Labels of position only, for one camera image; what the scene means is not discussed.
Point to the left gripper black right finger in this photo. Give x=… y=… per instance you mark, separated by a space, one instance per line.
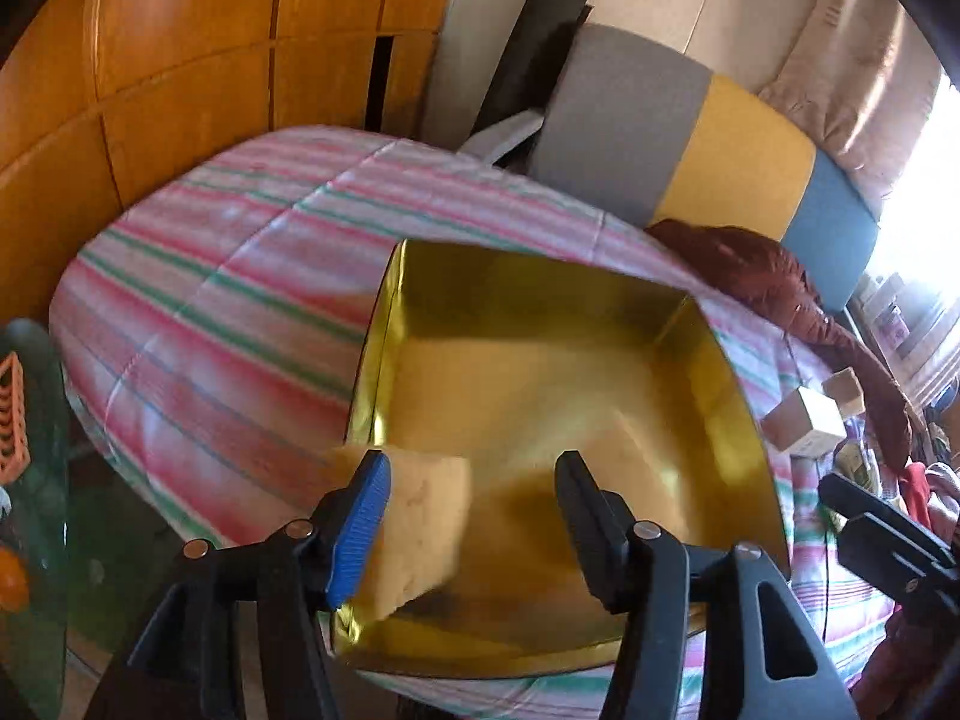
x=599 y=525

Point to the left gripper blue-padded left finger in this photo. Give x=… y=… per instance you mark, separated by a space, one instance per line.
x=346 y=523

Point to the pale yellow sponge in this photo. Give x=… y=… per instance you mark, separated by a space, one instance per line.
x=417 y=545

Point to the small white cardboard box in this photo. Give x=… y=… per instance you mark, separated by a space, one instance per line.
x=805 y=424

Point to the gold square tray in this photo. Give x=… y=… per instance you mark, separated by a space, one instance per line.
x=510 y=360

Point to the dark red jacket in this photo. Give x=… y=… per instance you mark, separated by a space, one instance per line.
x=766 y=278

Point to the grey yellow blue chair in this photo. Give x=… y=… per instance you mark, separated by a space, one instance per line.
x=637 y=129

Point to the black rolled mat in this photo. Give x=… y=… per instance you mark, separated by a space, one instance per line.
x=532 y=59

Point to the pink patterned curtain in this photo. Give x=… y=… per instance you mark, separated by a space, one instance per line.
x=861 y=81

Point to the orange wooden cabinet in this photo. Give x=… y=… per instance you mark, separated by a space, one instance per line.
x=103 y=101

